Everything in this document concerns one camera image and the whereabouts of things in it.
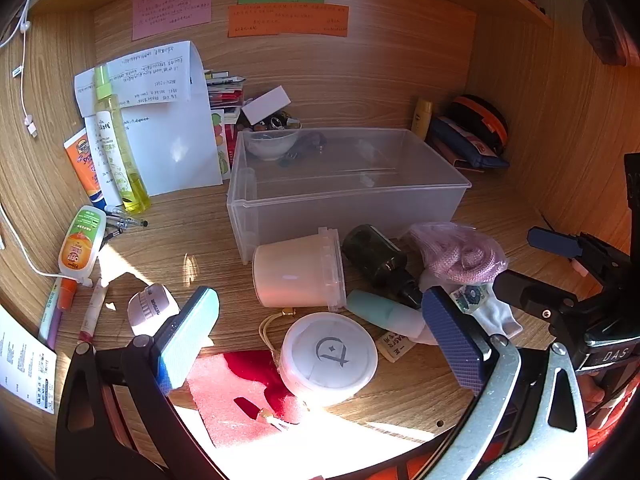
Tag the translucent white plastic jar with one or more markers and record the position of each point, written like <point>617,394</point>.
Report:
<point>295,272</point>

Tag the orange paper note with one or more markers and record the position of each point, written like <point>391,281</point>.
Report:
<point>287,20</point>

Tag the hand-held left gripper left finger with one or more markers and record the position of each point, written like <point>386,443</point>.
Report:
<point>190,340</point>

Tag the white bowl of trinkets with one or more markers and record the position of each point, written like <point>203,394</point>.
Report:
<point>272,142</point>

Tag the small yellow bottle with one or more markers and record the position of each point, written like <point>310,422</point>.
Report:
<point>422,120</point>

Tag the pink wallet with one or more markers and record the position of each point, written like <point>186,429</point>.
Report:
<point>460,160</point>

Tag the orange highlighter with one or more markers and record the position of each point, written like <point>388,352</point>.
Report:
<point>68,295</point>

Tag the mint green tube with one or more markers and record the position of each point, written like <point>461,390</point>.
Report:
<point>380,312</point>

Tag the pink paper note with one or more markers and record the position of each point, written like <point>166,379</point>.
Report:
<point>172,7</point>

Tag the red fabric charm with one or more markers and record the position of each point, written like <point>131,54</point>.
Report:
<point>250,390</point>

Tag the white card box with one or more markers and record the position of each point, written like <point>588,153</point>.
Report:
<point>265,106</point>

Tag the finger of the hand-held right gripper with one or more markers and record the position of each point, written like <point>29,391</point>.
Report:
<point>550,242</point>
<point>525,292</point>

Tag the white round jar lid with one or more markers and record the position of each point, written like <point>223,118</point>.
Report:
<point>327,355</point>

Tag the person's right hand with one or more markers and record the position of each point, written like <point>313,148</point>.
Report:
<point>592,390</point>

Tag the white floral print sock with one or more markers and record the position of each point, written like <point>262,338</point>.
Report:
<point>495,317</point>

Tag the person's orange garment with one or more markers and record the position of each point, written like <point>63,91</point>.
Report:
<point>600,435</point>

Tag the printed paper receipt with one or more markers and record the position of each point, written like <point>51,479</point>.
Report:
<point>25,365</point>

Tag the navy blue pouch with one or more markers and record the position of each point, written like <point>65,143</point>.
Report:
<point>465,142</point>

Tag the orange sunscreen tube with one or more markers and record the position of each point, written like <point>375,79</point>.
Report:
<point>82,165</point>

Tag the white lotion tube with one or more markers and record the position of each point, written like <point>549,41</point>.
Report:
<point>102,155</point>

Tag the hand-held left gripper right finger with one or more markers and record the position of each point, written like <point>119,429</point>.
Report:
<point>452,340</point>

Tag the white orange-label bottle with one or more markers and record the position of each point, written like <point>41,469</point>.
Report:
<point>80,245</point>

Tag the fruit print book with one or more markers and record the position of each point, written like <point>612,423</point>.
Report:
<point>222,145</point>

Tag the yellow spray bottle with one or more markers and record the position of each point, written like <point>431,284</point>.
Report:
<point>122,160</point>

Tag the wooden desktop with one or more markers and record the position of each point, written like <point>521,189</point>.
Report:
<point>200,230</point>

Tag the pink mesh bag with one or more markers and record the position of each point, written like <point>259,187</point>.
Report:
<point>460,252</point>

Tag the large white paper sheet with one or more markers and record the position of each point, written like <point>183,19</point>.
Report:
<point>180,150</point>

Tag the folded handwritten paper sheet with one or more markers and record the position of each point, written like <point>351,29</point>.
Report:
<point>150,75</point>

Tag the purple highlighter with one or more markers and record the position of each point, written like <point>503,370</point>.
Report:
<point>50,315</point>

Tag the black orange round case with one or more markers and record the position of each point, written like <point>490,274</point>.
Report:
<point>482,120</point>

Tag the dark green glass bottle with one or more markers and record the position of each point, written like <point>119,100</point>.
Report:
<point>372,255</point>

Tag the small tan sachet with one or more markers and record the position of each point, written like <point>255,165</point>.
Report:
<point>395,347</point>

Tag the clear plastic storage box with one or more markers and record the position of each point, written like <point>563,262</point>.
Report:
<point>350,195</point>

